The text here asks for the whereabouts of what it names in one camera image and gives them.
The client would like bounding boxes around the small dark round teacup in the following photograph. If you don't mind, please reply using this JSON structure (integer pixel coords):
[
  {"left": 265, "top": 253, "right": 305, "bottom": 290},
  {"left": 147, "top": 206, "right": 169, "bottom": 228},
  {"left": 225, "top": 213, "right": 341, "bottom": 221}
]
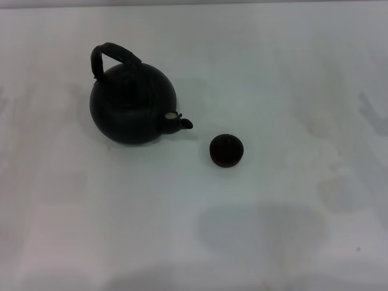
[{"left": 209, "top": 133, "right": 245, "bottom": 167}]

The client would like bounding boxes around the black round teapot with handle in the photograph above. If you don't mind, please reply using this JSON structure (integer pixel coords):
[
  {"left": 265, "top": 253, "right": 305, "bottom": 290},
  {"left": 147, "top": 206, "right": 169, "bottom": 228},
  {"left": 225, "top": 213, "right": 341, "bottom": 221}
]
[{"left": 89, "top": 41, "right": 194, "bottom": 145}]

